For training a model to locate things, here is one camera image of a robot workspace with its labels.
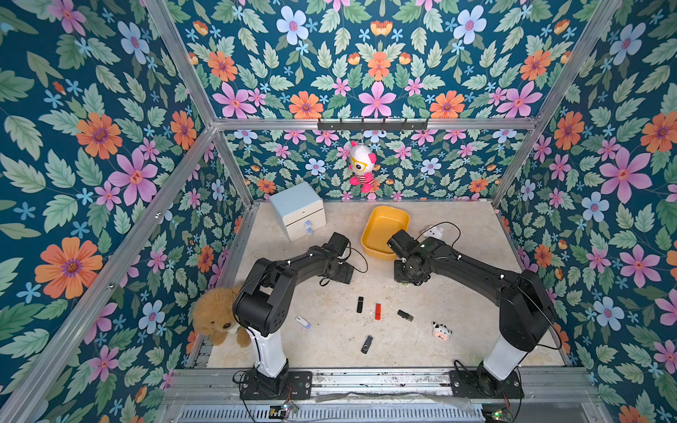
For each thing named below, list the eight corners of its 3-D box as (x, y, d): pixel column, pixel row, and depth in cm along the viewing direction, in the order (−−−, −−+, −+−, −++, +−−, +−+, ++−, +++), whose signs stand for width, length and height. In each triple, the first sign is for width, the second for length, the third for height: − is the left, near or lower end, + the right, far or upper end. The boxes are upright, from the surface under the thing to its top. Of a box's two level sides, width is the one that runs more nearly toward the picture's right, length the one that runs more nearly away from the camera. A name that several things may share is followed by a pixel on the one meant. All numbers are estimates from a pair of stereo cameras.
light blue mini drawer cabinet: (292, 245, 106) (284, 221, 94) (278, 220, 115) (268, 195, 103) (328, 227, 112) (325, 203, 100) (312, 205, 121) (307, 180, 109)
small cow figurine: (434, 340, 84) (435, 338, 82) (431, 323, 87) (432, 321, 85) (451, 340, 84) (453, 338, 82) (447, 323, 87) (449, 321, 85)
